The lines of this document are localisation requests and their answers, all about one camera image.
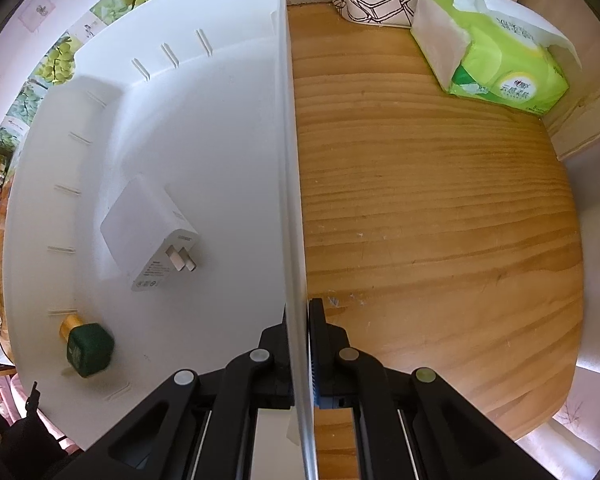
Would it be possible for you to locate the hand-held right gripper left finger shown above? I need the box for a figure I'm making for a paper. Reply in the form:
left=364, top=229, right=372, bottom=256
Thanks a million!
left=47, top=310, right=297, bottom=480

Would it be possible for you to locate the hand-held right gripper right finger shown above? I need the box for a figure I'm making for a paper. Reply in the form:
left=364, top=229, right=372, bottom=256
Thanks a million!
left=307, top=298, right=546, bottom=480

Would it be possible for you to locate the white plastic bin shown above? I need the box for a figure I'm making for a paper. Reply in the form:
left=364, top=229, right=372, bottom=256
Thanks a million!
left=2, top=0, right=321, bottom=480

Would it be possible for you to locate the white charger plug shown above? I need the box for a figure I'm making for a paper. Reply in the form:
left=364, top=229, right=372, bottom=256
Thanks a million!
left=100, top=175, right=201, bottom=293

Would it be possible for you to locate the green bottle with gold cap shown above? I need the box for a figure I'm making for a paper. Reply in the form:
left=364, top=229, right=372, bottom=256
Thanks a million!
left=58, top=314, right=115, bottom=378

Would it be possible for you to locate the pink floral cloth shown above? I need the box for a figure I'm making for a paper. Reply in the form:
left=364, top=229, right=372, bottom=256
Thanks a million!
left=515, top=355, right=600, bottom=466
left=9, top=374, right=77, bottom=452

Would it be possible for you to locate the dark cloth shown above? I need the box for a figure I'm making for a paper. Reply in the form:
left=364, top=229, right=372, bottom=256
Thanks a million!
left=0, top=382, right=81, bottom=480

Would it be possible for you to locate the green tissue pack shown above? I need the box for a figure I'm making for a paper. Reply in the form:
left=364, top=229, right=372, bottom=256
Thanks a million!
left=411, top=0, right=583, bottom=115

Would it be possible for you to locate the cardboard panel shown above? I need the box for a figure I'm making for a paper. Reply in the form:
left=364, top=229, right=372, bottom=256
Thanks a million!
left=520, top=0, right=600, bottom=161

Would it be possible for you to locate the pink wall note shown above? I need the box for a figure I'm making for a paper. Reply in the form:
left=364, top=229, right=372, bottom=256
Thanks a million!
left=19, top=0, right=56, bottom=33

